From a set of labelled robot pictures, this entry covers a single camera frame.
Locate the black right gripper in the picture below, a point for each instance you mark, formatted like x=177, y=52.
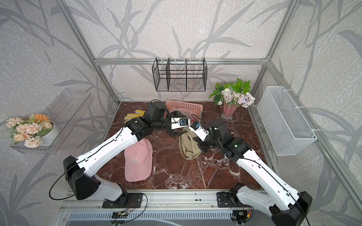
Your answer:
x=200, y=143

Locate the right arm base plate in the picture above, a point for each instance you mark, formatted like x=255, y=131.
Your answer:
x=229, y=200

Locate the white pot peach flowers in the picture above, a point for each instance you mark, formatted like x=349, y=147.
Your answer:
x=36, y=131

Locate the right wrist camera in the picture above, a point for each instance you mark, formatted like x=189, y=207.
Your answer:
x=196, y=127

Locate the clear acrylic wall shelf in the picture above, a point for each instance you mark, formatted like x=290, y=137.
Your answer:
x=65, y=111

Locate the artificial flower bouquet green leaves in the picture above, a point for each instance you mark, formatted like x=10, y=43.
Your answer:
x=230, y=94

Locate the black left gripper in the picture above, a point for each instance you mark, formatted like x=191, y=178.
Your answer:
x=173, y=133

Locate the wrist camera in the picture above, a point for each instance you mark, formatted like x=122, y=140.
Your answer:
x=177, y=123
x=196, y=127

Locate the yellow white work glove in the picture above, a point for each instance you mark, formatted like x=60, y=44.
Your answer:
x=137, y=113

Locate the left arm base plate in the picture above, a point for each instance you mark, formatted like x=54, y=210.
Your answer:
x=129, y=200

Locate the pink perforated plastic basket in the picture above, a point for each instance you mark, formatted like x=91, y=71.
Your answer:
x=186, y=108

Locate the pink baseball cap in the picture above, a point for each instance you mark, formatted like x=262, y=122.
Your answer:
x=138, y=161

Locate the aluminium back crossbar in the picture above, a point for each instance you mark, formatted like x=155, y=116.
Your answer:
x=179, y=61

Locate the aluminium front rail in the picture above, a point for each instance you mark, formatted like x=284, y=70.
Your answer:
x=180, y=200

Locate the white mesh wall basket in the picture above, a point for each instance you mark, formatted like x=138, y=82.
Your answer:
x=286, y=127

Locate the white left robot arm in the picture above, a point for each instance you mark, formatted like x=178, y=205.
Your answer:
x=80, y=172

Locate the pink glass vase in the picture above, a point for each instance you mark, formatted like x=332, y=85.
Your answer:
x=228, y=111

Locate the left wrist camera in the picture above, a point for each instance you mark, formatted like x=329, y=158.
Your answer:
x=177, y=123

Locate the black wire wall basket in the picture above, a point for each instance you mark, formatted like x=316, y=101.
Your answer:
x=180, y=78

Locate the beige baseball cap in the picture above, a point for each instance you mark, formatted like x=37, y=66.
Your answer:
x=188, y=146

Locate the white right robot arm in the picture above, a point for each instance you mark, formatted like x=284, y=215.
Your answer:
x=282, y=203

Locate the aluminium frame corner post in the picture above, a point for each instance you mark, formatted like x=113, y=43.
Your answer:
x=291, y=10

